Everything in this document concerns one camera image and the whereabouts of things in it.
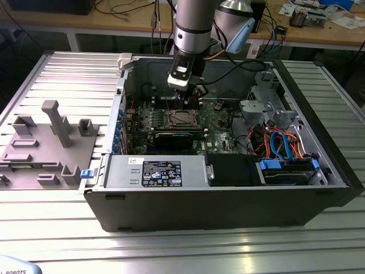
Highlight black graphics card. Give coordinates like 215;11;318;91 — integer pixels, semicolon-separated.
152;130;196;151

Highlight blue box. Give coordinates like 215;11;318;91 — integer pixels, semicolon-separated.
318;0;356;9

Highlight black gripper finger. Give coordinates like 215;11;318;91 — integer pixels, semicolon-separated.
193;83;208;106
178;90;192;106

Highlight silver CPU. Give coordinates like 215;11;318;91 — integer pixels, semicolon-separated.
175;112;195;125

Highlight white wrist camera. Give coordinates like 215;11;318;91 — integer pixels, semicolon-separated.
167;58;191;92

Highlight grey metal drive cage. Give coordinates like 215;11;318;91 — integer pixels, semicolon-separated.
238;70;305;135

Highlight black upright box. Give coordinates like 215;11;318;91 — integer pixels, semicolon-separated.
252;0;268;34

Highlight black plastic shroud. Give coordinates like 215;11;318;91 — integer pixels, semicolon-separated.
205;153;260;187

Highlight blue data wire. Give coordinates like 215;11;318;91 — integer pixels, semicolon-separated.
269;130;296;162

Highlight grey metal part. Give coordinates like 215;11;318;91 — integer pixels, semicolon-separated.
306;10;328;29

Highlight black PC case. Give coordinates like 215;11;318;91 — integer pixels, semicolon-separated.
78;52;365;233

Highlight pale blue teach pendant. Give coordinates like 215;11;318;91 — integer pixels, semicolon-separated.
0;255;43;274

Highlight grey power supply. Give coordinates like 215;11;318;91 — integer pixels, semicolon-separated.
104;155;210;189

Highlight black camera cable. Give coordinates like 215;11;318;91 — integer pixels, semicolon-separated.
202;61;271;86

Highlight wooden workbench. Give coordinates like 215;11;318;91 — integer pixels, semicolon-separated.
0;0;365;52

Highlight CPU socket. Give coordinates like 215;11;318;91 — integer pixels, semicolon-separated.
168;109;202;128

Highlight hard disk in blue carrier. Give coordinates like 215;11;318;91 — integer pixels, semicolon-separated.
256;159;321;186

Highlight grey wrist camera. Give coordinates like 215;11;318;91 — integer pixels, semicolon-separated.
209;39;226;54

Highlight copper coloured cable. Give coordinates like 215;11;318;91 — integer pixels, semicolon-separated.
202;49;226;61

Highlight grey case latch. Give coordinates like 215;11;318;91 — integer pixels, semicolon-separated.
117;53;134;71

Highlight metal socket cover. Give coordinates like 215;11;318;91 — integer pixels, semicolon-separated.
169;109;201;128

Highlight white paper sheets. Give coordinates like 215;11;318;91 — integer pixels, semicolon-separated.
330;15;365;29

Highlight black flat device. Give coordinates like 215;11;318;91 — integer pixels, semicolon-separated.
7;0;92;15

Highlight grey parts rack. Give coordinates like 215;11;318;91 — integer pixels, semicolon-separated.
0;99;100;191

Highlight metal heat sink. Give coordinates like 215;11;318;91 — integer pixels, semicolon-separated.
289;7;308;29

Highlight green motherboard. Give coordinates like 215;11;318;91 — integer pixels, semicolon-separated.
125;98;245;156

